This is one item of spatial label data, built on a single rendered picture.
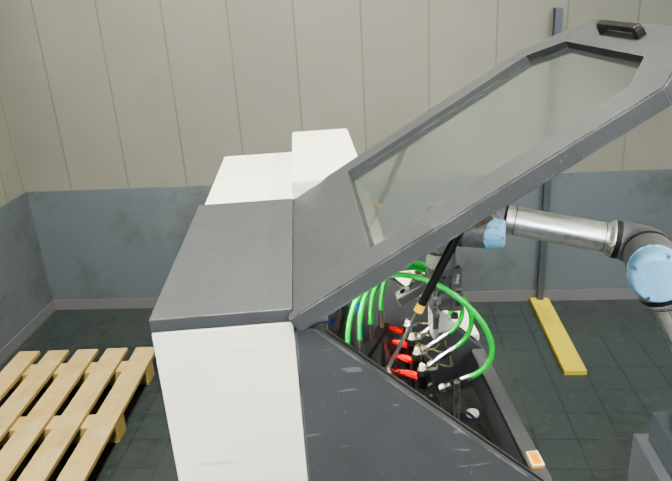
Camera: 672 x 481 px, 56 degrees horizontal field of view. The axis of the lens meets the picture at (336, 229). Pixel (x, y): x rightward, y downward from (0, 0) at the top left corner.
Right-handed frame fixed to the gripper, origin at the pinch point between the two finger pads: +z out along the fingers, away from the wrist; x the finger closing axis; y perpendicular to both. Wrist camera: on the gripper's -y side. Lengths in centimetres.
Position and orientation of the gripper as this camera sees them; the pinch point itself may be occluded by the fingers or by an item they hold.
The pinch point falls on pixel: (432, 335)
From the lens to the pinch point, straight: 172.2
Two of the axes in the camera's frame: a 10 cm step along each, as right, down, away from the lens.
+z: 0.5, 9.3, 3.6
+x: -0.6, -3.6, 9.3
